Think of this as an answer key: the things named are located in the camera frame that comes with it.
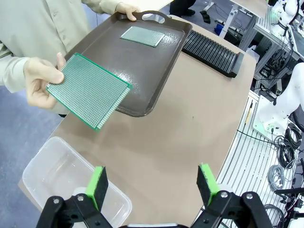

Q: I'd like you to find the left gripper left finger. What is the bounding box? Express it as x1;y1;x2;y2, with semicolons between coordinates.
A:
35;165;112;228

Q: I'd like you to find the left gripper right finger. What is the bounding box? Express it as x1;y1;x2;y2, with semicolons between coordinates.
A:
190;163;274;228

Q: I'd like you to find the green perforated PCB board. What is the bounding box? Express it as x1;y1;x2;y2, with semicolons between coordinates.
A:
119;26;166;48
46;53;133;133

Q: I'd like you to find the brown plastic tray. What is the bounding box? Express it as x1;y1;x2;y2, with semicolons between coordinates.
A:
58;10;193;118

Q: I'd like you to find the person's left forearm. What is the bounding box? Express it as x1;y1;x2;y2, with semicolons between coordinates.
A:
82;0;124;14

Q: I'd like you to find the person's right forearm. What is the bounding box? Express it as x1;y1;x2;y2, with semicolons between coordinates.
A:
0;56;31;94

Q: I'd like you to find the person's right hand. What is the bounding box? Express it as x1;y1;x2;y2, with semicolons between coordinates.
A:
23;52;67;110

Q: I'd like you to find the person's left hand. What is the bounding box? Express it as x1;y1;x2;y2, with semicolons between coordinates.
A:
115;2;141;21

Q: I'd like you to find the clear plastic box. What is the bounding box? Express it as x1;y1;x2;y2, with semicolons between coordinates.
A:
22;136;133;228

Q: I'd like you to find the aluminium slotted mounting table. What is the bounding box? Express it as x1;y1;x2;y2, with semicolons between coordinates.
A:
217;90;304;228

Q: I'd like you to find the yellow black pencil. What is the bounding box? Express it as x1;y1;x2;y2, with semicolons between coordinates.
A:
246;101;254;124

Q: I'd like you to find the black slotted PCB rack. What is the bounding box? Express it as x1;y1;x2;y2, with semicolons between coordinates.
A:
181;29;245;78

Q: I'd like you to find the person's beige shirt torso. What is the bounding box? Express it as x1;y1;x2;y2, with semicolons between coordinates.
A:
0;0;99;118

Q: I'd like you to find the thin black cable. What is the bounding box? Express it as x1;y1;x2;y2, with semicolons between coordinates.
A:
236;129;283;145

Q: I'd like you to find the grey cable bundle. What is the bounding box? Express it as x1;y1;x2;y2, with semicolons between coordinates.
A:
267;163;297;190

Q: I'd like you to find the black cable bundle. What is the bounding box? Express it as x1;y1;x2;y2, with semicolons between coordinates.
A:
275;128;304;168

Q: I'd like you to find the aluminium frame workstation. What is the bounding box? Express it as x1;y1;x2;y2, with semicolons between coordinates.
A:
254;4;304;91

